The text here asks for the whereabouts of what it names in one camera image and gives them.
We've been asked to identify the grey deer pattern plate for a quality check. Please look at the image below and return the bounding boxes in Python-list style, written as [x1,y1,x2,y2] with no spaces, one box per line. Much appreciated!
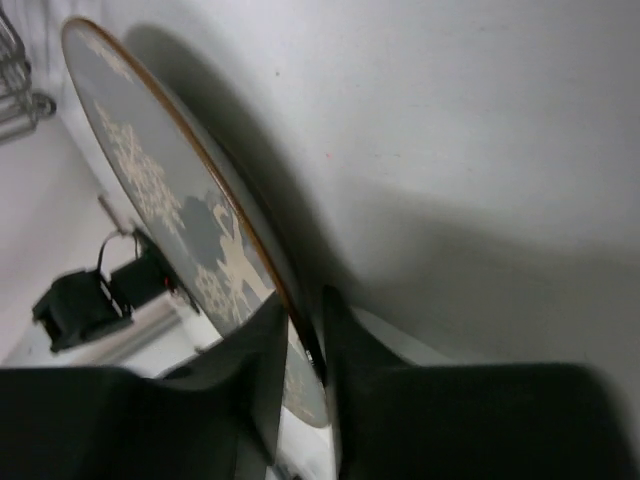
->
[61,17,329,428]

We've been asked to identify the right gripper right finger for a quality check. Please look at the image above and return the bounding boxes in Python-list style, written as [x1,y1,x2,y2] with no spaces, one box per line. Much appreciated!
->
[322,287,639,479]

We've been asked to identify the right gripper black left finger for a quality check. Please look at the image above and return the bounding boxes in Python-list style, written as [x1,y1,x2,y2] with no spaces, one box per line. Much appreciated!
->
[1,295,288,479]

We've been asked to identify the grey wire dish rack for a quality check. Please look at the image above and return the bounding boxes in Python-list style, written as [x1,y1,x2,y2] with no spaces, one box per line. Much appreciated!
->
[1,10,57,144]

